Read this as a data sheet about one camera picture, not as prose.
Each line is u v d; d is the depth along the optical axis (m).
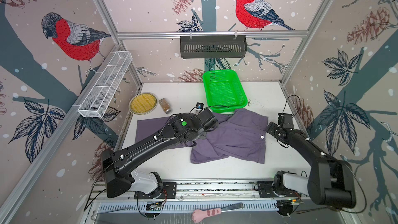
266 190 0.73
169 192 0.73
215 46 1.07
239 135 0.92
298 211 0.67
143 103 1.07
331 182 0.41
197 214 0.65
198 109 0.63
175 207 0.70
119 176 0.38
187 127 0.45
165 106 1.03
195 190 0.76
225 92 1.16
